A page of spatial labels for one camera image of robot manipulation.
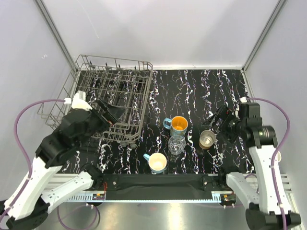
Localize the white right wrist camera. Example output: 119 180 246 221
234 97 248 117

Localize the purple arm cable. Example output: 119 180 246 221
244 97 292 163
13 98 67 178

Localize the black marble pattern mat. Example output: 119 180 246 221
61 69 255 174

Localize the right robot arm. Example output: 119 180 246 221
206 102 301 230

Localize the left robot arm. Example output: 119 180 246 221
0 98 125 230

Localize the brown metal cup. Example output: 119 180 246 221
199 130 216 150

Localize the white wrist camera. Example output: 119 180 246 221
64 91 92 111
234 97 248 117

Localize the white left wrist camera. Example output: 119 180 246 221
64 91 92 111

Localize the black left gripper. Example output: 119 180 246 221
75 98 125 148

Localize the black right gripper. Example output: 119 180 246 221
202 104 246 144

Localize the clear glass cup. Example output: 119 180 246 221
168 135 186 156

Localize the blue butterfly mug orange inside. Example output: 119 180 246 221
163 116 188 137

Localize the white slotted cable duct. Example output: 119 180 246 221
67 191 106 203

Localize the grey wire dish rack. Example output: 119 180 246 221
37 54 154 148

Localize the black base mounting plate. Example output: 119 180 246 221
103 174 231 201

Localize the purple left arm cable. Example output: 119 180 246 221
13 98 67 178

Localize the blue mug cream inside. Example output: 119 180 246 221
143 152 167 174

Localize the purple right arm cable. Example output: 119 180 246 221
244 97 292 163

